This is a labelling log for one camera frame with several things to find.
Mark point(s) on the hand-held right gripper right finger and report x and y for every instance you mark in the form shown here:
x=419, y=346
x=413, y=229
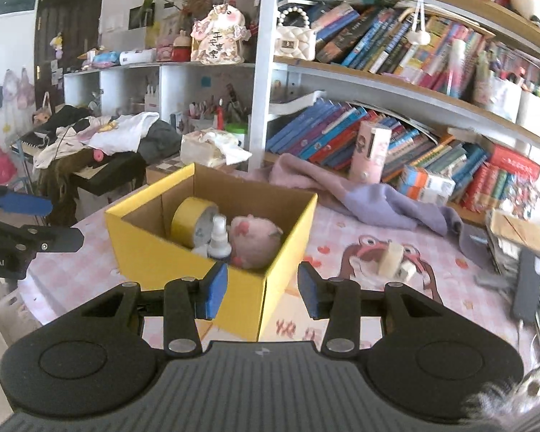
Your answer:
x=308, y=293

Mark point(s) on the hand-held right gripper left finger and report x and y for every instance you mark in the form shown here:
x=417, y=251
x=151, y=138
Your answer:
x=216, y=291

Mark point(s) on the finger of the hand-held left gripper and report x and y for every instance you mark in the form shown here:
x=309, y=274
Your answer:
x=24, y=204
x=49, y=238

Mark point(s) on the yellow cardboard box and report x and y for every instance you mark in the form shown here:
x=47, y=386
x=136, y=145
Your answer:
x=153, y=256

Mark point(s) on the brown garment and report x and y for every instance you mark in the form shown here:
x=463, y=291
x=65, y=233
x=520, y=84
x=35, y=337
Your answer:
x=63, y=184

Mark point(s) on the pink hanging bag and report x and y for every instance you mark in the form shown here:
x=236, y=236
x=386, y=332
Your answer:
x=2, y=162

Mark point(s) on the pink pig plush toy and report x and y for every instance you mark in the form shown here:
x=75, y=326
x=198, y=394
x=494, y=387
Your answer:
x=256, y=243

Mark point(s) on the yellow tape roll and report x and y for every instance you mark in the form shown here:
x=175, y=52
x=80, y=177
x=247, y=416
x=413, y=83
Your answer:
x=184, y=222

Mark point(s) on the small white block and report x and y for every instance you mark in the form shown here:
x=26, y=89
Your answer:
x=407, y=272

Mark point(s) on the white shirt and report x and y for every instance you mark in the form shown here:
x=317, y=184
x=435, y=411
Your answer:
x=117, y=135

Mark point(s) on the purple cloth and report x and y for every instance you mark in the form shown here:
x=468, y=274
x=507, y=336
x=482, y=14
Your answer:
x=387, y=207

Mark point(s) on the wooden chessboard box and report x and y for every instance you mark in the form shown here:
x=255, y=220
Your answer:
x=166, y=168

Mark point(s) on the cream tissue box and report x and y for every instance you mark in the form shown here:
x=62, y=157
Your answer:
x=202, y=148

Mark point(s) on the grey garment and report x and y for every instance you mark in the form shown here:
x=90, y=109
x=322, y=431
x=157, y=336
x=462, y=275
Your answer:
x=162, y=141

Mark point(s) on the pink tumbler box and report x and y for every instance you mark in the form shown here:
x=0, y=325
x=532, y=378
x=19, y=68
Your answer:
x=371, y=148

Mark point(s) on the row of blue red books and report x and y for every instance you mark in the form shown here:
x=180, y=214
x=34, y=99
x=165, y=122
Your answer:
x=324, y=135

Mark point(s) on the orange white small box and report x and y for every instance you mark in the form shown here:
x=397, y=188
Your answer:
x=425, y=184

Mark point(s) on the blue pouch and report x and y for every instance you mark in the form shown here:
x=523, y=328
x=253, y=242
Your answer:
x=104, y=57

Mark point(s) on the pen cup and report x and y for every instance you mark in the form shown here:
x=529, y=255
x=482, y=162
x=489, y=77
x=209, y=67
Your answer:
x=200, y=121

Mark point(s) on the red bottle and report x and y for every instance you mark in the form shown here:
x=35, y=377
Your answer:
x=219, y=117

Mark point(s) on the white low cubby shelf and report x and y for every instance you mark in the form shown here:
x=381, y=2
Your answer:
x=171, y=94

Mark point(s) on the dark door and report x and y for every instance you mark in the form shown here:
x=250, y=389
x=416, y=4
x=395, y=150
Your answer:
x=67, y=18

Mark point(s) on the black handheld device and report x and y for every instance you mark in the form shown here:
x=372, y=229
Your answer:
x=526, y=283

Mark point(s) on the white tall bookshelf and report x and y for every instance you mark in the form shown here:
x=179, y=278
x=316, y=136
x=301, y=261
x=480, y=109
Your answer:
x=258, y=76

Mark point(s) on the red jar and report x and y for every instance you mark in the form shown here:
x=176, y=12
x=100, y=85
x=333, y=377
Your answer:
x=181, y=49

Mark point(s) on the black white furry pet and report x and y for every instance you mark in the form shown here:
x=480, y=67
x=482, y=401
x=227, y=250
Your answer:
x=513, y=396

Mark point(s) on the white quilted handbag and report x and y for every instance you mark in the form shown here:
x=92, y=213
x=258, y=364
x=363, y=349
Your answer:
x=294, y=42

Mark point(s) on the pink lucky figurine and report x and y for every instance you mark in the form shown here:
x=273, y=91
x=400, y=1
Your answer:
x=218, y=36

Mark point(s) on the row of colourful books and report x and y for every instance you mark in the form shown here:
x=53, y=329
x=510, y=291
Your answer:
x=378, y=40

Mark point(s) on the white pen holder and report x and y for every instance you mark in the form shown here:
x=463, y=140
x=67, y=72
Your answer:
x=535, y=117
x=499, y=99

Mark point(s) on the black picture frame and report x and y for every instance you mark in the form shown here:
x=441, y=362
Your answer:
x=141, y=15

